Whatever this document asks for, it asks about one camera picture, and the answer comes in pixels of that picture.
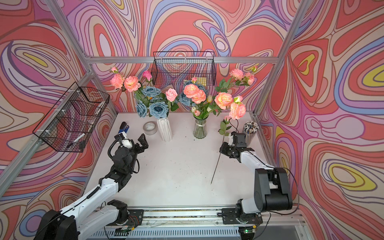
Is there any black wire basket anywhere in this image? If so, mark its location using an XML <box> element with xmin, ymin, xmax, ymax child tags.
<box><xmin>33</xmin><ymin>83</ymin><xmax>110</xmax><ymax>153</ymax></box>
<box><xmin>151</xmin><ymin>50</ymin><xmax>217</xmax><ymax>88</ymax></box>

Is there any white ribbed ceramic vase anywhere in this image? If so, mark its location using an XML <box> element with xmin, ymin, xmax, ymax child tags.
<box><xmin>157</xmin><ymin>118</ymin><xmax>173</xmax><ymax>142</ymax></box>

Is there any blue black stapler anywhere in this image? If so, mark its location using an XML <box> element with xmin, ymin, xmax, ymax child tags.
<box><xmin>118</xmin><ymin>122</ymin><xmax>130</xmax><ymax>134</ymax></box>

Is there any blue rose bouquet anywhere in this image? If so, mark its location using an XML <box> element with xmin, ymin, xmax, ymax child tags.
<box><xmin>135</xmin><ymin>87</ymin><xmax>192</xmax><ymax>120</ymax></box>

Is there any clear tape roll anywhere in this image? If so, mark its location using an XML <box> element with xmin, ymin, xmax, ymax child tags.
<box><xmin>143</xmin><ymin>121</ymin><xmax>158</xmax><ymax>136</ymax></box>

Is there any metal mesh pencil cup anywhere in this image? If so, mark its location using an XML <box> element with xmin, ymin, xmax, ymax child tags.
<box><xmin>243</xmin><ymin>121</ymin><xmax>259</xmax><ymax>146</ymax></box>

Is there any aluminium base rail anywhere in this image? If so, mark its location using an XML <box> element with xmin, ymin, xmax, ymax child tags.
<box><xmin>50</xmin><ymin>205</ymin><xmax>310</xmax><ymax>240</ymax></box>

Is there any back black wire basket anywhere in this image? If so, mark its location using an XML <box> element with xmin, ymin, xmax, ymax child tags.
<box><xmin>151</xmin><ymin>50</ymin><xmax>217</xmax><ymax>88</ymax></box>

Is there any magenta rose bud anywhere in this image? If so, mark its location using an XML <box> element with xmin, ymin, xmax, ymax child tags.
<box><xmin>143</xmin><ymin>70</ymin><xmax>153</xmax><ymax>82</ymax></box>

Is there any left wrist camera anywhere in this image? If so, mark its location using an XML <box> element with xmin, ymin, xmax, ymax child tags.
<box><xmin>115</xmin><ymin>132</ymin><xmax>133</xmax><ymax>149</ymax></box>

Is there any left black wire basket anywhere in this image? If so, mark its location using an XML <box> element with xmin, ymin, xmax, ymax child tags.
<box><xmin>33</xmin><ymin>83</ymin><xmax>110</xmax><ymax>153</ymax></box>

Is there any light pink rose stem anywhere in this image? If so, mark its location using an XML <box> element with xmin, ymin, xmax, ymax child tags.
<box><xmin>211</xmin><ymin>118</ymin><xmax>231</xmax><ymax>184</ymax></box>

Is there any yellow sponge in basket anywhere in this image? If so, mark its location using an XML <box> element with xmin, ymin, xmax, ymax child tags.
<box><xmin>196</xmin><ymin>77</ymin><xmax>208</xmax><ymax>87</ymax></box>

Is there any clear glass vase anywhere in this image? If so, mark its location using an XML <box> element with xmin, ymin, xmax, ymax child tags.
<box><xmin>193</xmin><ymin>119</ymin><xmax>207</xmax><ymax>139</ymax></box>

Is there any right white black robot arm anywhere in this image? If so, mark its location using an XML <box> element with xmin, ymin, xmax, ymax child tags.
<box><xmin>219</xmin><ymin>132</ymin><xmax>293</xmax><ymax>226</ymax></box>

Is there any peach rose bouquet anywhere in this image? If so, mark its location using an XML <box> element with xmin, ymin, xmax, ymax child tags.
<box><xmin>179</xmin><ymin>66</ymin><xmax>257</xmax><ymax>121</ymax></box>

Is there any pink peach rose spray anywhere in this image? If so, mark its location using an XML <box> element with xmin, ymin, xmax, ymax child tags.
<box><xmin>110</xmin><ymin>67</ymin><xmax>142</xmax><ymax>93</ymax></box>

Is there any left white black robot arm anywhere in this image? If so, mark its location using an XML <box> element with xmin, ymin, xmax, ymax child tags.
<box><xmin>35</xmin><ymin>133</ymin><xmax>149</xmax><ymax>240</ymax></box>

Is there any white marker in basket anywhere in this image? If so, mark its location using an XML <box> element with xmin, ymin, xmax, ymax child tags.
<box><xmin>66</xmin><ymin>133</ymin><xmax>85</xmax><ymax>149</ymax></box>

